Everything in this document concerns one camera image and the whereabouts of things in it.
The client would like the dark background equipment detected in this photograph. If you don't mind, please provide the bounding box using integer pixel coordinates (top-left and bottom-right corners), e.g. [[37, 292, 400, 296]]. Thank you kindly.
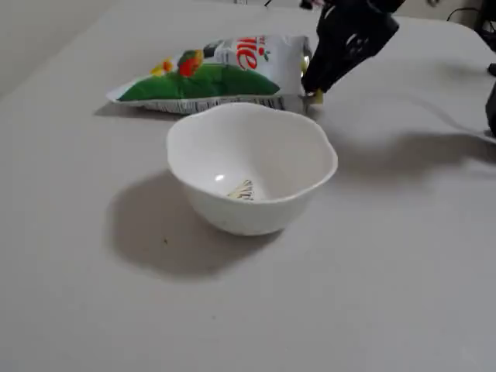
[[475, 0, 496, 42]]

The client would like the veggie straws snack packet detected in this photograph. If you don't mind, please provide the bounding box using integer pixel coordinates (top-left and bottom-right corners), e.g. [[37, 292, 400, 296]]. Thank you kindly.
[[106, 33, 315, 115]]

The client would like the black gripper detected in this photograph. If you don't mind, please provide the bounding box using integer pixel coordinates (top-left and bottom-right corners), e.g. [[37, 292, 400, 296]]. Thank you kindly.
[[301, 0, 400, 95]]

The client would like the white ceramic bowl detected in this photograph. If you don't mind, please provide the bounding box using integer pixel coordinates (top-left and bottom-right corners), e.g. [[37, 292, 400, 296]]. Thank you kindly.
[[166, 102, 339, 236]]

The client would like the black cable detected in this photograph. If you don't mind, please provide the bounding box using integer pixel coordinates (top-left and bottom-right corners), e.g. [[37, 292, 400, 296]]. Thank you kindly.
[[445, 5, 481, 22]]

